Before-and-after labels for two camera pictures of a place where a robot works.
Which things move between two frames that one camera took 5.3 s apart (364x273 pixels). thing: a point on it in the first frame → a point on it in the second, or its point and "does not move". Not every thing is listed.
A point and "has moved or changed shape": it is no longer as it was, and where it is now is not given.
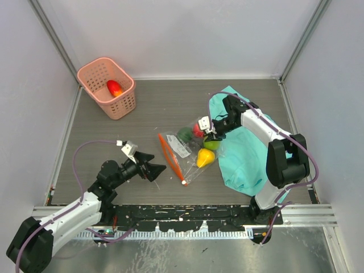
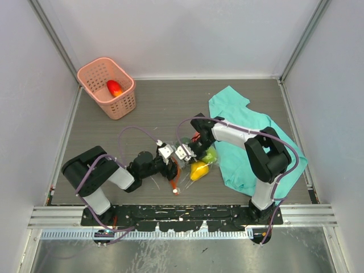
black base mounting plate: (185, 218) does not move
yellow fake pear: (205, 157) → (198, 169)
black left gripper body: (129, 169) → (159, 165)
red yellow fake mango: (114, 88) does not move
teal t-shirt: (242, 154) does not move
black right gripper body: (222, 127) → (199, 147)
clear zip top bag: (190, 152) has moved or changed shape
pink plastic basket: (94, 76) does not move
